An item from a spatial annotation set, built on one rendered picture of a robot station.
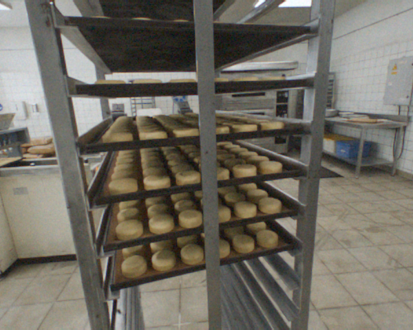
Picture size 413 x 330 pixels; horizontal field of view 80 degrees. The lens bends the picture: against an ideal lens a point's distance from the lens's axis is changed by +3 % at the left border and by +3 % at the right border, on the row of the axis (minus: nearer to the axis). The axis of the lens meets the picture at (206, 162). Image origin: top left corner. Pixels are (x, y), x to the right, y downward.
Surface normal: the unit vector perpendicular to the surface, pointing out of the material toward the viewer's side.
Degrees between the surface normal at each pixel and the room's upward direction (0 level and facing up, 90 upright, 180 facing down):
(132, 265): 0
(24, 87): 90
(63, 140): 90
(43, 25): 90
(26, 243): 90
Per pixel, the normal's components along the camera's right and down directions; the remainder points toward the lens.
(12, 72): 0.09, 0.26
